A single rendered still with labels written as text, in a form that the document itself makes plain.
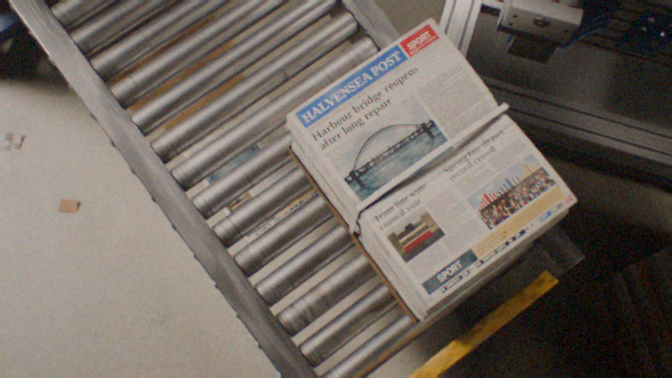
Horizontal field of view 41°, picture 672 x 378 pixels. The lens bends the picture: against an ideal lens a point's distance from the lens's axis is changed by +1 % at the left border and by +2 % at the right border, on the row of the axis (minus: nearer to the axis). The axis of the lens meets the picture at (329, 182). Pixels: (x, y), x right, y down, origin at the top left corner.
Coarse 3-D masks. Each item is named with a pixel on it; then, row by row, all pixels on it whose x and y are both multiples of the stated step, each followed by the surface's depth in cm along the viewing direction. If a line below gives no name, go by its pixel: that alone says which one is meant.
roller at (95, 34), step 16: (128, 0) 167; (144, 0) 167; (160, 0) 168; (112, 16) 165; (128, 16) 166; (144, 16) 168; (80, 32) 164; (96, 32) 165; (112, 32) 166; (80, 48) 164; (96, 48) 166
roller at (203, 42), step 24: (264, 0) 167; (288, 0) 170; (216, 24) 166; (240, 24) 167; (192, 48) 164; (216, 48) 167; (144, 72) 163; (168, 72) 164; (120, 96) 162; (144, 96) 164
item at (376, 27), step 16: (352, 0) 168; (368, 0) 168; (352, 16) 168; (368, 16) 167; (384, 16) 167; (368, 32) 166; (384, 32) 167; (384, 48) 166; (544, 240) 157; (560, 240) 157; (528, 256) 166; (544, 256) 159; (560, 256) 157; (576, 256) 157; (560, 272) 157
